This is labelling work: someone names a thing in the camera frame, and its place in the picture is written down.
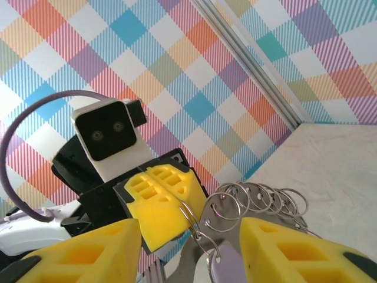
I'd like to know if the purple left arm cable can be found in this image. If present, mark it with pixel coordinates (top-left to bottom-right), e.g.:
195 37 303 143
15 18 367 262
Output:
0 90 113 222

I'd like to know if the aluminium frame post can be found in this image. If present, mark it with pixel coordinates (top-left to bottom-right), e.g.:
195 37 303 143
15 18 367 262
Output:
190 0 306 129

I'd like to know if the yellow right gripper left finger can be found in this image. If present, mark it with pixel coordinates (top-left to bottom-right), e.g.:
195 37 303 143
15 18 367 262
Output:
0 218 143 283

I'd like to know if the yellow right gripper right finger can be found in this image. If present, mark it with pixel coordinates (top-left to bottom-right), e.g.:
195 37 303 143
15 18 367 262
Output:
239 217 377 283

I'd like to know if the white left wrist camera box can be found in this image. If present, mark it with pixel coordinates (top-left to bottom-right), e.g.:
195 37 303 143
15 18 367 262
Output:
70 98 148 180

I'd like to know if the aluminium side rail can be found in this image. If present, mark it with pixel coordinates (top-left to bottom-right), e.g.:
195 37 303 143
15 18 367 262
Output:
143 259 167 283

